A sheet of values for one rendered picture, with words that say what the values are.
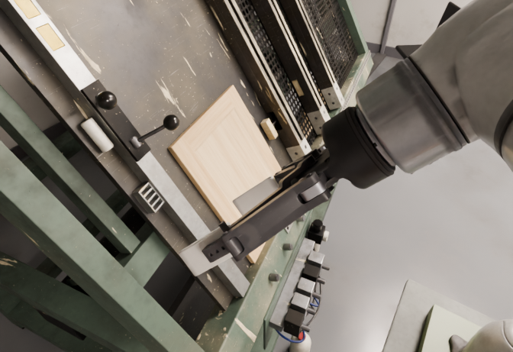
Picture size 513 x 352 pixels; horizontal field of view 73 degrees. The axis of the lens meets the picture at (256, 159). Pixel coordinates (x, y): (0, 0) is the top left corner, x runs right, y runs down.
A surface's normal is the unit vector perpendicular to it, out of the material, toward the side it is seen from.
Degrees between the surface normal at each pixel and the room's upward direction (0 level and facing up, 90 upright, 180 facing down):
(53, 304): 0
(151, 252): 60
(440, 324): 1
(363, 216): 0
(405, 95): 49
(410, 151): 83
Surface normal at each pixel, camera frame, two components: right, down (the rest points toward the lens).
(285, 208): 0.03, 0.02
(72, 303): -0.01, -0.75
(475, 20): -0.71, -0.41
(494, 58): -0.85, -0.21
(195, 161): 0.78, -0.15
